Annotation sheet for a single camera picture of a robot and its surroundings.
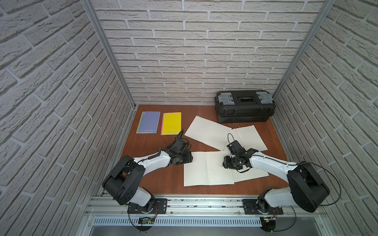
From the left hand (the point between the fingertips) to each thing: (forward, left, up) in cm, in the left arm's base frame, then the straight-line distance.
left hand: (191, 156), depth 89 cm
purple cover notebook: (+28, +32, -1) cm, 43 cm away
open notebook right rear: (+16, -40, -1) cm, 43 cm away
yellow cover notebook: (+29, +15, -3) cm, 33 cm away
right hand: (-5, -22, -2) cm, 23 cm away
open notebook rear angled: (+19, -12, -2) cm, 23 cm away
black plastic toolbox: (+30, -36, +15) cm, 49 cm away
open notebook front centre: (-7, -9, -2) cm, 12 cm away
